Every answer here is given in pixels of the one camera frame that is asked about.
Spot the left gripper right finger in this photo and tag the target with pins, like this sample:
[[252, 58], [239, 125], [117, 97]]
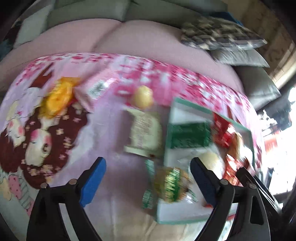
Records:
[[207, 181]]

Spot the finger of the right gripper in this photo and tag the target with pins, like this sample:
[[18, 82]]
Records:
[[270, 203]]

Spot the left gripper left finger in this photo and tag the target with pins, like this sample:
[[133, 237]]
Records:
[[90, 180]]

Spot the red gold pastry packet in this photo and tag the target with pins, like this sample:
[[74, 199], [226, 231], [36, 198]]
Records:
[[232, 165]]

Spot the clear white bun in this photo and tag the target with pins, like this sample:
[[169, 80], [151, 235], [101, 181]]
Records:
[[213, 162]]

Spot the beige orange biscuit packet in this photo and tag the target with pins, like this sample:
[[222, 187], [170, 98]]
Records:
[[236, 147]]

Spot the small green snack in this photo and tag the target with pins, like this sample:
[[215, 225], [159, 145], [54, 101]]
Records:
[[170, 184]]

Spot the green stick snack packet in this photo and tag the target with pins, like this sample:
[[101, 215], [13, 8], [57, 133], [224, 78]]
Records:
[[190, 135]]

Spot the red heart snack packet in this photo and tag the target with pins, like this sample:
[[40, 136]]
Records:
[[222, 131]]

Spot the cream white snack packet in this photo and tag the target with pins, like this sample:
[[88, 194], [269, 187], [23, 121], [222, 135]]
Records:
[[146, 134]]

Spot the yellow cake packet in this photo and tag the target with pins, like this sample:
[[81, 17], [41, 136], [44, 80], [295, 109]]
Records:
[[59, 97]]

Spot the pink wafer packet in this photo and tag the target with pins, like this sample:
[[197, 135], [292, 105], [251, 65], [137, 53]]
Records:
[[90, 91]]

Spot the yellow jelly cup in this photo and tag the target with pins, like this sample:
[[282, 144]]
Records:
[[142, 98]]

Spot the teal white tray box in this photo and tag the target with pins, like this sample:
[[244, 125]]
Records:
[[186, 210]]

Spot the orange red bucket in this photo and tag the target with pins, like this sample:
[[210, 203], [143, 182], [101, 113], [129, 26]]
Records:
[[270, 144]]

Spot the black folding chair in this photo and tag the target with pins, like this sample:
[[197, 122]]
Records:
[[280, 110]]

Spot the pink cartoon tablecloth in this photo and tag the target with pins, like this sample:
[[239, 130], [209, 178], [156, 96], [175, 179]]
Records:
[[116, 210]]

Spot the grey sofa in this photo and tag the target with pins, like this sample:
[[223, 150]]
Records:
[[172, 13]]

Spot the black white patterned pillow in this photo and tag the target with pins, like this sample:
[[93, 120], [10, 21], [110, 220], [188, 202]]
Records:
[[209, 33]]

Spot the pink sofa seat cover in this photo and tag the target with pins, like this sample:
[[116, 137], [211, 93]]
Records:
[[137, 38]]

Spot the blue cushion behind pillows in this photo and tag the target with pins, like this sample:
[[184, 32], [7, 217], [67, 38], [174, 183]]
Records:
[[226, 16]]

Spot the light grey pillow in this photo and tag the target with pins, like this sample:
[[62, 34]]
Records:
[[32, 26]]

